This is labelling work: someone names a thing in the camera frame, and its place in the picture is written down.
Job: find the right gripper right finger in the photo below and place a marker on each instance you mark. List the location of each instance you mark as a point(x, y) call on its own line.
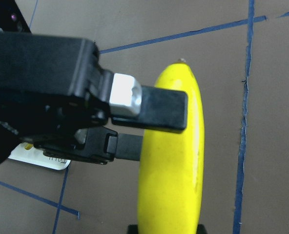
point(201, 229)

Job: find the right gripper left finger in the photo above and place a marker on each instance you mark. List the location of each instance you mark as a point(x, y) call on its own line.
point(132, 229)

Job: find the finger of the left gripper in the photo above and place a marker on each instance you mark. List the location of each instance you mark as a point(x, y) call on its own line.
point(125, 146)
point(145, 107)

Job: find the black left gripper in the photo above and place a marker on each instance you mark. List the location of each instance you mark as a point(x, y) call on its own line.
point(55, 96)

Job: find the white bear tray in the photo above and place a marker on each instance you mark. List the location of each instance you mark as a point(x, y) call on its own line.
point(27, 153)

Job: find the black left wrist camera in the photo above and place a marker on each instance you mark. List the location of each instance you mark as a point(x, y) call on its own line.
point(11, 18)

